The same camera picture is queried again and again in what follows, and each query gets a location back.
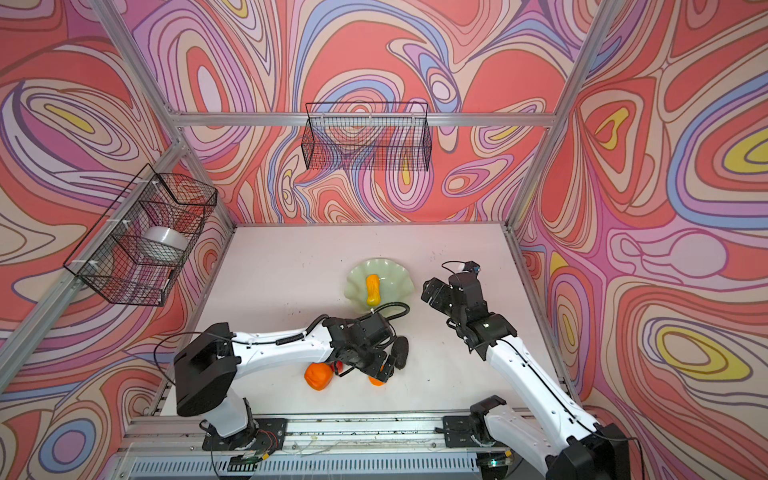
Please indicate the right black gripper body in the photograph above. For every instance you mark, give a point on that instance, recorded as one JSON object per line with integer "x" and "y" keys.
{"x": 459, "y": 315}

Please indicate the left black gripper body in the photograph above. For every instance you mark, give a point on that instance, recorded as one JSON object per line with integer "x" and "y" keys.
{"x": 374, "y": 364}

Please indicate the red grape bunch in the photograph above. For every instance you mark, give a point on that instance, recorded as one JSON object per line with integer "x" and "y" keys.
{"x": 338, "y": 368}

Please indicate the dark avocado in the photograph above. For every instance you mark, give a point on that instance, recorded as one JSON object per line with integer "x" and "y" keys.
{"x": 399, "y": 352}

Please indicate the small orange tangerine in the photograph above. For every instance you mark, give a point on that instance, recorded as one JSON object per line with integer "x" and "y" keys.
{"x": 375, "y": 380}

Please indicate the orange bell pepper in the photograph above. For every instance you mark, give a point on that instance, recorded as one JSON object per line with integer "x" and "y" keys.
{"x": 318, "y": 376}

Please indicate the yellow orange squash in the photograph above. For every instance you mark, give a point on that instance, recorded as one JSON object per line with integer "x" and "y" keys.
{"x": 373, "y": 290}

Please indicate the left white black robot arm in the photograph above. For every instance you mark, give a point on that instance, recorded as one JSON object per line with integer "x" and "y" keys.
{"x": 205, "y": 370}

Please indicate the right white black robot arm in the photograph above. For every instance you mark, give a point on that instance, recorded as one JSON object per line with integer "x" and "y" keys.
{"x": 562, "y": 441}

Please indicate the green scalloped fruit bowl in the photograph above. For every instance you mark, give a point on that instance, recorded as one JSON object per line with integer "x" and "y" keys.
{"x": 395, "y": 281}

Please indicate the green circuit board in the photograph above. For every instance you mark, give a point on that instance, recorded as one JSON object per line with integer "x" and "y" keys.
{"x": 243, "y": 463}

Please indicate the silver tape roll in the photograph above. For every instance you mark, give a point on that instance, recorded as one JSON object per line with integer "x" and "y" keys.
{"x": 163, "y": 245}

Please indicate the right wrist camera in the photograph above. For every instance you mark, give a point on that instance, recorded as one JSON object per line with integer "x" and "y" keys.
{"x": 472, "y": 267}

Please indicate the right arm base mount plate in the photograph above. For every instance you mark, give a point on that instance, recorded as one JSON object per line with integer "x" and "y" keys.
{"x": 466, "y": 431}

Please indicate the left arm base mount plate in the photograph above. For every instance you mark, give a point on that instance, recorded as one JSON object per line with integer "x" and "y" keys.
{"x": 262, "y": 435}

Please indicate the black wire basket back wall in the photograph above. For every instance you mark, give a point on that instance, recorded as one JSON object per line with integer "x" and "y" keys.
{"x": 367, "y": 136}

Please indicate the black wire basket wall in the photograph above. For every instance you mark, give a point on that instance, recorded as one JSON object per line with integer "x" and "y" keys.
{"x": 114, "y": 267}
{"x": 367, "y": 136}

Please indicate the aluminium front rail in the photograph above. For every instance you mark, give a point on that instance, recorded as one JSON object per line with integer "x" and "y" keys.
{"x": 308, "y": 434}

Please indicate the black wire basket left wall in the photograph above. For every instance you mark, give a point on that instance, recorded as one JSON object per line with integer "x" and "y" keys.
{"x": 114, "y": 267}

